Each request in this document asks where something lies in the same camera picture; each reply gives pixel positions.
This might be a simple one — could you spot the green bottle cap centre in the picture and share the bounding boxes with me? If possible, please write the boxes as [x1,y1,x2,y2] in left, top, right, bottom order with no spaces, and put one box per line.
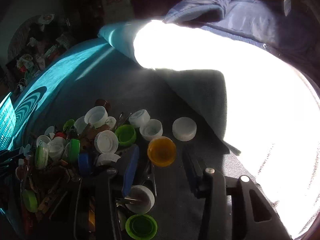
[115,125,137,147]

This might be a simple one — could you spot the brown bottle cap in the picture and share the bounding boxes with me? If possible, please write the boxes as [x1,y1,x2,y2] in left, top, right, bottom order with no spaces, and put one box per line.
[94,99,111,113]

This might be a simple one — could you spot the metal clip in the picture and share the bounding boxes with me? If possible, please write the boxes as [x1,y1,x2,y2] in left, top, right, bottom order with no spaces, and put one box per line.
[116,197,143,206]

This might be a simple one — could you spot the white quilt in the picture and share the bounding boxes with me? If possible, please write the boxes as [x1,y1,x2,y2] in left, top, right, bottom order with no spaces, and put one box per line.
[98,20,319,239]

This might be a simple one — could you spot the green open bottle cap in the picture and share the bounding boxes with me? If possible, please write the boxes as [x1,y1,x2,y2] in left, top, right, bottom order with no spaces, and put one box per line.
[125,215,158,240]

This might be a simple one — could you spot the white perforated plastic basket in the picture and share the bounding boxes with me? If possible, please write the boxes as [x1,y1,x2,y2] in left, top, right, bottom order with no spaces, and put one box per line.
[0,92,16,151]

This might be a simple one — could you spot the white bottle cap front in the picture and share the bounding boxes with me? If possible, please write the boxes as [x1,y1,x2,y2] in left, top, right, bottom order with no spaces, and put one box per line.
[125,185,155,215]

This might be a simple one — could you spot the white bottle cap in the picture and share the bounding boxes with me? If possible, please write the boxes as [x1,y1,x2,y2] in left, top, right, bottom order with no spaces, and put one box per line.
[125,185,155,215]
[172,117,197,141]

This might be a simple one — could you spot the blue bottle cap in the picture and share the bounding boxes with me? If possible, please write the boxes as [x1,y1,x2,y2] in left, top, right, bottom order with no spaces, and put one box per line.
[78,153,90,172]

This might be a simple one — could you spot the white bottle cap far right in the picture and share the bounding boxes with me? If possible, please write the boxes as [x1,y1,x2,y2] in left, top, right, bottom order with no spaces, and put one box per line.
[172,117,197,141]

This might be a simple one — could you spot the purple down jacket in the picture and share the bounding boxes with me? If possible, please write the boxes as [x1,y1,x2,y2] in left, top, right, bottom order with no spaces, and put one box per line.
[163,0,319,81]

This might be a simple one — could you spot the stacked cardboard boxes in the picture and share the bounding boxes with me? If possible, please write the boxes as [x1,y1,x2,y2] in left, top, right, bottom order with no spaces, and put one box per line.
[101,0,135,24]

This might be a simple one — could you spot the orange open bottle cap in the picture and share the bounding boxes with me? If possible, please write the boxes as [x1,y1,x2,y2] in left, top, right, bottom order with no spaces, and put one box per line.
[147,136,177,167]

